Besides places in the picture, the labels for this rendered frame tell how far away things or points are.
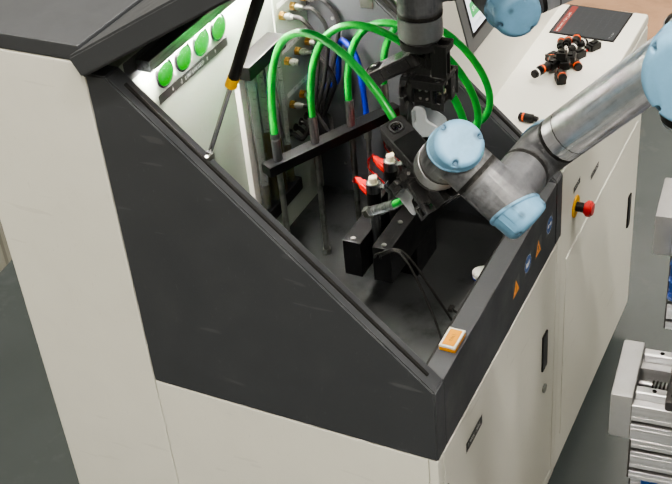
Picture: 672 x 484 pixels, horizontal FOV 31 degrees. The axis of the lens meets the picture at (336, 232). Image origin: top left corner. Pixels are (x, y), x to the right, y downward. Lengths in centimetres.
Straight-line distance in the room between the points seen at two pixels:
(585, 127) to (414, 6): 38
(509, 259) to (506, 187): 56
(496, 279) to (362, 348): 35
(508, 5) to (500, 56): 92
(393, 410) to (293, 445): 27
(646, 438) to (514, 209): 48
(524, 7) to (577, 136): 22
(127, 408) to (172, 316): 33
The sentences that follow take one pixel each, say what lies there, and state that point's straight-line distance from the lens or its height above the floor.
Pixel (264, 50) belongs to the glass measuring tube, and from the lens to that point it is 231.
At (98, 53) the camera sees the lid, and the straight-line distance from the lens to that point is 190.
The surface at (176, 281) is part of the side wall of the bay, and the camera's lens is 212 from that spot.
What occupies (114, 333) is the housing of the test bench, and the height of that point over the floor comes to 89.
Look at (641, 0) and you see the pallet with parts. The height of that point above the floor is 16.
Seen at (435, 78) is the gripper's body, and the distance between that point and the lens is 203.
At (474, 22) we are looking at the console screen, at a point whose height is 116.
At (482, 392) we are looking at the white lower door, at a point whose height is 76.
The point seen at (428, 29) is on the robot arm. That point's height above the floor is 144.
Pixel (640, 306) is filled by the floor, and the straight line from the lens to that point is 368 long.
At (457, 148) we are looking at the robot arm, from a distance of 170.
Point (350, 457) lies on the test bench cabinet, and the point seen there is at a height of 74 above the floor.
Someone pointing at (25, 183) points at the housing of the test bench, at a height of 120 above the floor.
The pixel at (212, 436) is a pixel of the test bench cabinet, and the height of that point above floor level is 68.
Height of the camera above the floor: 233
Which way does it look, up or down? 36 degrees down
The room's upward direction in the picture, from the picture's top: 6 degrees counter-clockwise
